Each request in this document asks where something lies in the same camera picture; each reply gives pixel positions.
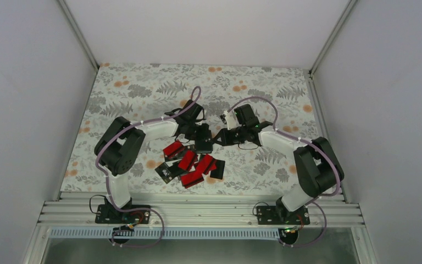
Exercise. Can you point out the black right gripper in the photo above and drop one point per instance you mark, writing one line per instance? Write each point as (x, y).
(225, 138)

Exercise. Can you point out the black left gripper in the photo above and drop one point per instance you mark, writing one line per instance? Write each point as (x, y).
(204, 134)

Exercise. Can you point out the black card holder wallet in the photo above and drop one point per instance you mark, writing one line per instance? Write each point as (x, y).
(204, 147)

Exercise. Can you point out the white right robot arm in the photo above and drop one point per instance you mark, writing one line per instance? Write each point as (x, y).
(317, 166)

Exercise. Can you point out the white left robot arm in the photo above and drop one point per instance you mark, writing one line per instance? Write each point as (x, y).
(117, 150)

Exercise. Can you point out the small black card top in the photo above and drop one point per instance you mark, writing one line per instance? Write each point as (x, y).
(189, 148)

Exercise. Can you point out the black card right top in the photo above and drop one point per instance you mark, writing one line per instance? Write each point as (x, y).
(218, 173)

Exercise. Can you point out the black card centre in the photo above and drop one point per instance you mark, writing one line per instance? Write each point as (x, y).
(176, 171)

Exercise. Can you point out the black card left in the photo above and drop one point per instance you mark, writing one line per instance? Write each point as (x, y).
(164, 173)

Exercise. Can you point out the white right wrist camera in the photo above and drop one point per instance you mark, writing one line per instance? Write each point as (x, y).
(229, 120)

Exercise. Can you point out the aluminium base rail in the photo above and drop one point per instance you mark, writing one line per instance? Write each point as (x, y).
(192, 217)

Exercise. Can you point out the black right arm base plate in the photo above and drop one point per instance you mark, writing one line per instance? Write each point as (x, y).
(274, 215)

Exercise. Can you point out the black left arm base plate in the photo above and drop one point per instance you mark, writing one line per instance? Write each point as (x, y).
(107, 214)

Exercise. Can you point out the aluminium corner post left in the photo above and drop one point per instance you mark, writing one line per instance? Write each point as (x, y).
(78, 33)

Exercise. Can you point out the aluminium corner post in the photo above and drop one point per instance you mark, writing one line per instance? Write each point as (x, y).
(78, 33)
(333, 35)

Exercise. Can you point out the aluminium corner post right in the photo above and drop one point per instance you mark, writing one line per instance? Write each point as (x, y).
(333, 35)

